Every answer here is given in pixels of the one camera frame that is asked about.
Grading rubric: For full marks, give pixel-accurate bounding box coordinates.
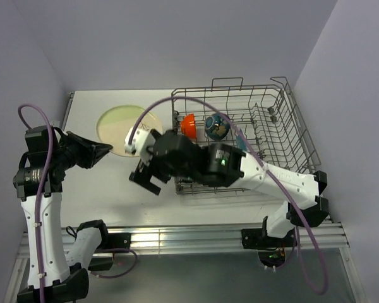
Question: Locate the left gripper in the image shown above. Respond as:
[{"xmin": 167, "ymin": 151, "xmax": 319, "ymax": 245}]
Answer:
[{"xmin": 52, "ymin": 131, "xmax": 111, "ymax": 170}]

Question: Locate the cream plate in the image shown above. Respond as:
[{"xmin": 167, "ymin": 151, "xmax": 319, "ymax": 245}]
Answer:
[{"xmin": 96, "ymin": 105, "xmax": 145, "ymax": 157}]

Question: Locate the orange plastic bowl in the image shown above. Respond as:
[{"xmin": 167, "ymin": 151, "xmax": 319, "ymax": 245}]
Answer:
[{"xmin": 180, "ymin": 114, "xmax": 196, "ymax": 140}]

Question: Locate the blue floral ceramic bowl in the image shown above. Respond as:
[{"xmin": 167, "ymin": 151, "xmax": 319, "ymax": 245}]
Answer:
[{"xmin": 204, "ymin": 114, "xmax": 231, "ymax": 141}]

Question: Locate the teal scalloped plate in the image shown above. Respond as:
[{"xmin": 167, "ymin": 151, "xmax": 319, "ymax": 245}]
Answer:
[{"xmin": 236, "ymin": 132, "xmax": 249, "ymax": 152}]

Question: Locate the dark brown mug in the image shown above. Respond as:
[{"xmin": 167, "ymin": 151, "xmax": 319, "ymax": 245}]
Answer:
[{"xmin": 179, "ymin": 177, "xmax": 195, "ymax": 184}]

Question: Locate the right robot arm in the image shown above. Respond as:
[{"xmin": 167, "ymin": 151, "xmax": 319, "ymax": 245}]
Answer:
[{"xmin": 124, "ymin": 129, "xmax": 329, "ymax": 246}]

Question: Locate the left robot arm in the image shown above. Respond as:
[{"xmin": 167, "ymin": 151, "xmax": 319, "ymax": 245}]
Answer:
[{"xmin": 13, "ymin": 126, "xmax": 112, "ymax": 302}]

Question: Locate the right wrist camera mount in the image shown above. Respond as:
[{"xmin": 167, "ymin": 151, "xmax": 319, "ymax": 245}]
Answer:
[{"xmin": 124, "ymin": 127, "xmax": 156, "ymax": 160}]

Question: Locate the aluminium extrusion rail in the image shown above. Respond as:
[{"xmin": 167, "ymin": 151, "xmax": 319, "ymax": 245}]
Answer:
[{"xmin": 16, "ymin": 220, "xmax": 349, "ymax": 259}]

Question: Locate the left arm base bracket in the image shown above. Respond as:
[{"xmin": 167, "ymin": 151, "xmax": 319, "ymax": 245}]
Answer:
[{"xmin": 105, "ymin": 232, "xmax": 131, "ymax": 253}]

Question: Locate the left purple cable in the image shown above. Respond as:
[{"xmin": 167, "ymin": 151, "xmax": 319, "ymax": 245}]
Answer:
[{"xmin": 18, "ymin": 104, "xmax": 56, "ymax": 303}]

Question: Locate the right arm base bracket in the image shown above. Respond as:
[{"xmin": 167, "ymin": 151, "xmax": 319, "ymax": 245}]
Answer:
[{"xmin": 241, "ymin": 229, "xmax": 296, "ymax": 251}]

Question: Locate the grey wire dish rack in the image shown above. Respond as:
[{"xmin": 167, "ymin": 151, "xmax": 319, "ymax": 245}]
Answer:
[{"xmin": 171, "ymin": 76, "xmax": 322, "ymax": 196}]

